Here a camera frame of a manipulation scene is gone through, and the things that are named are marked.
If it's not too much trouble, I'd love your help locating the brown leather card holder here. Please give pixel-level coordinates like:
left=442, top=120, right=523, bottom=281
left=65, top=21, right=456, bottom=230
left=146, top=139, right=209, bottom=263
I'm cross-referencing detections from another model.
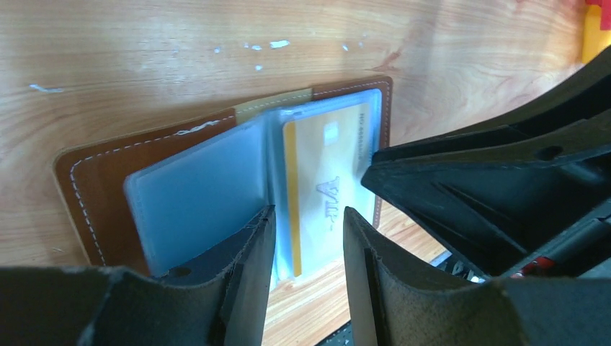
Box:
left=53, top=75, right=393, bottom=285

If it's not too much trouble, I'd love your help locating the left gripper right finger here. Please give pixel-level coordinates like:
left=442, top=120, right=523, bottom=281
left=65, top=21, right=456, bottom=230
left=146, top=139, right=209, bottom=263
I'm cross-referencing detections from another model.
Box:
left=343, top=207, right=610, bottom=345

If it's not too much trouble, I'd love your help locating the red plastic bin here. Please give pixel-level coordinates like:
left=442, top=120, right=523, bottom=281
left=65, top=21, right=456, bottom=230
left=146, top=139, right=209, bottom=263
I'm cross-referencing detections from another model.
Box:
left=585, top=0, right=610, bottom=31

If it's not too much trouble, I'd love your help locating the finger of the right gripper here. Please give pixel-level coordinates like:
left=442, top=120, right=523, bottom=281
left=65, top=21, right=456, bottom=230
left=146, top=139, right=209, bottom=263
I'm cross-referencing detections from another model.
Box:
left=362, top=111, right=610, bottom=277
left=451, top=48, right=610, bottom=139

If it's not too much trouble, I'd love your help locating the yellow plastic bin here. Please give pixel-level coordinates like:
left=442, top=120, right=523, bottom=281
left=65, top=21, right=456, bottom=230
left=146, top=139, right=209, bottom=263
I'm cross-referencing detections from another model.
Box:
left=581, top=5, right=610, bottom=64

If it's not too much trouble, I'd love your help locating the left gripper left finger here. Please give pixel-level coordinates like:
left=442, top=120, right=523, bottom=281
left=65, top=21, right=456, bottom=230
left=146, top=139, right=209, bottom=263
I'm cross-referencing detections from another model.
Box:
left=1, top=205, right=276, bottom=345

